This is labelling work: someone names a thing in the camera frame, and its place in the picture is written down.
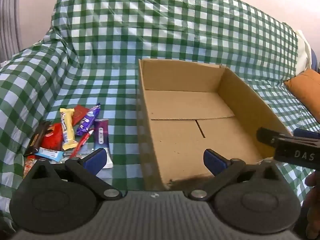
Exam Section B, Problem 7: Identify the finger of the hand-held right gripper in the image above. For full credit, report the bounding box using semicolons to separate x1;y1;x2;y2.
293;128;320;139
257;127;282;147

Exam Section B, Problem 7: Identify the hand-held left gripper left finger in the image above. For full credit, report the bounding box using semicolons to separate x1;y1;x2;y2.
24;148;123;201

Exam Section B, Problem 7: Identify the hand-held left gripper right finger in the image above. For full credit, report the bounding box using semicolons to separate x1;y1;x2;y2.
184;149;285;201

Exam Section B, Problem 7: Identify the brown cardboard box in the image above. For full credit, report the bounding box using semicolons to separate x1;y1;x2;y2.
137;58;293;191

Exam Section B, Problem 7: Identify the light blue stick packet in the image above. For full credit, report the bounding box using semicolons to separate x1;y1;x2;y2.
33;147;63;162

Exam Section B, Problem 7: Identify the person's right hand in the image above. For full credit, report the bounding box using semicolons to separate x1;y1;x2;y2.
305;169;320;189

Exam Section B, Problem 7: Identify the red pen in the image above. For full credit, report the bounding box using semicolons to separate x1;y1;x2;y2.
68;129;95;159

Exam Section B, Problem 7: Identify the purple white tube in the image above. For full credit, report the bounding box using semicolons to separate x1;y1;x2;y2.
93;118;114;169

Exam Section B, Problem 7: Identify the purple snack packet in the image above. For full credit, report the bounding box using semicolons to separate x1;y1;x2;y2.
76;103;101;136

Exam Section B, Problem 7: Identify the yellow snack bar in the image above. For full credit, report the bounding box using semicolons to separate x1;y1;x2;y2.
59;108;79;151

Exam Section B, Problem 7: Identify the orange cushion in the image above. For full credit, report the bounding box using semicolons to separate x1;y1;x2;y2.
284;69;320;126

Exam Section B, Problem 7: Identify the red square packet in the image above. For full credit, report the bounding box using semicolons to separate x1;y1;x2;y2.
72;105;90;126

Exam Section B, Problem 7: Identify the red coffee packet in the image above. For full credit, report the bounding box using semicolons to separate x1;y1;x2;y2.
41;123;63;151

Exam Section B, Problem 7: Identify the dark brown chocolate bar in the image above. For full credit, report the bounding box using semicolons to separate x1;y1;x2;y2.
24;120;52;156

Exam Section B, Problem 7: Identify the orange snack packet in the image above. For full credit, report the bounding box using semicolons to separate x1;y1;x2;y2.
23;155;38;178

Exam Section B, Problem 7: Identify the white pillow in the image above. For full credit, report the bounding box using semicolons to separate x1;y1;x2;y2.
295;30;313;77

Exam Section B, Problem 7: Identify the green white checked cloth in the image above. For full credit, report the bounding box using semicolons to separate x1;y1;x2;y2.
0;0;320;235

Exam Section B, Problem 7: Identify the grey curtain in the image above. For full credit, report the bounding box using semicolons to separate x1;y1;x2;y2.
0;0;21;61

